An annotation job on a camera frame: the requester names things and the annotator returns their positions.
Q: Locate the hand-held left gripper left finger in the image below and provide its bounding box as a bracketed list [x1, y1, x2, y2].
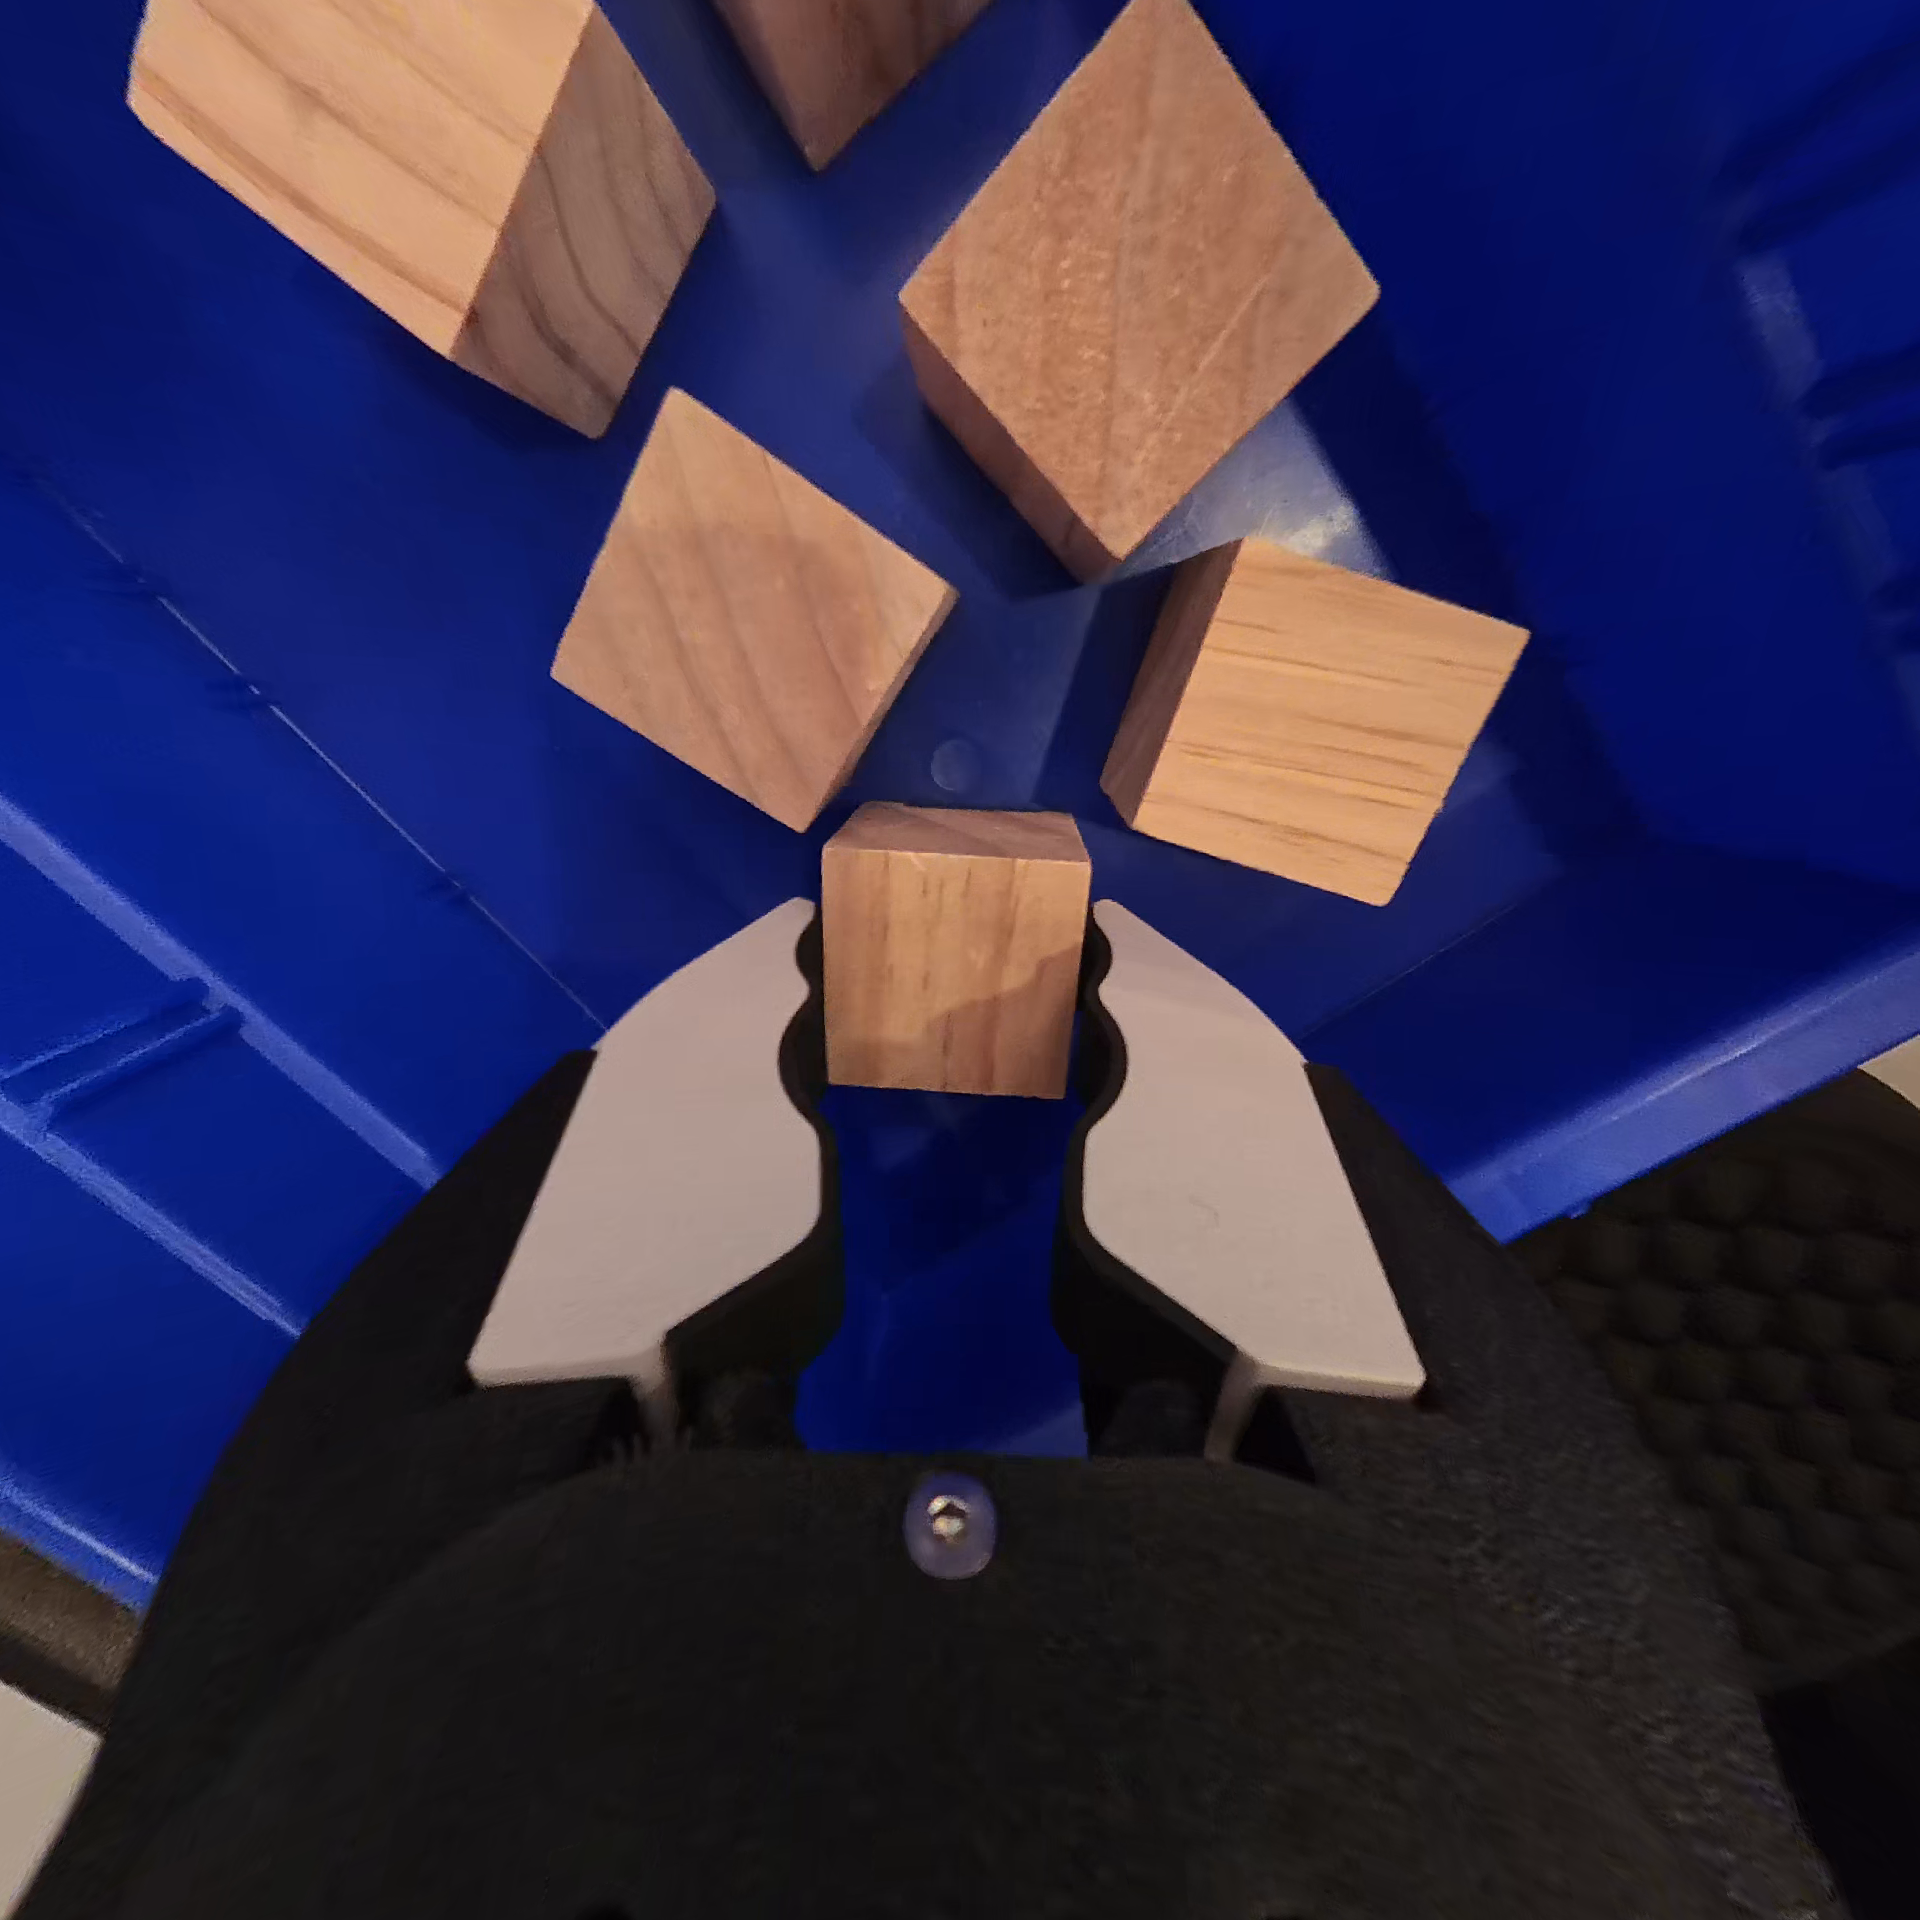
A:
[463, 896, 838, 1449]

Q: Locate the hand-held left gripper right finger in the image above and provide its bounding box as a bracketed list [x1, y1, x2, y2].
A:
[1049, 900, 1426, 1461]

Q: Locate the blue plastic bin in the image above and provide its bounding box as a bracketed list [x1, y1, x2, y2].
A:
[0, 0, 1920, 1614]

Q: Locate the black textured pad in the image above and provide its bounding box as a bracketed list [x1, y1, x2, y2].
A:
[1506, 1065, 1920, 1696]

